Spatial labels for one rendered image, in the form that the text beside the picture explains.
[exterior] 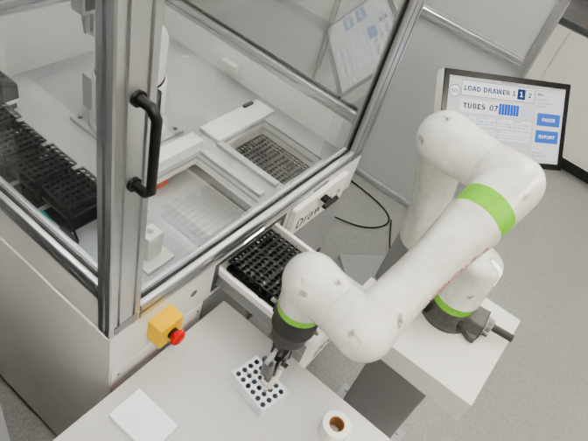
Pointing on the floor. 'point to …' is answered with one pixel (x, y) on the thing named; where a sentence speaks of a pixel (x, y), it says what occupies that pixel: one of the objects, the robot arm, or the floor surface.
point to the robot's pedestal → (382, 397)
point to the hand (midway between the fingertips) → (271, 374)
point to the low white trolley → (221, 391)
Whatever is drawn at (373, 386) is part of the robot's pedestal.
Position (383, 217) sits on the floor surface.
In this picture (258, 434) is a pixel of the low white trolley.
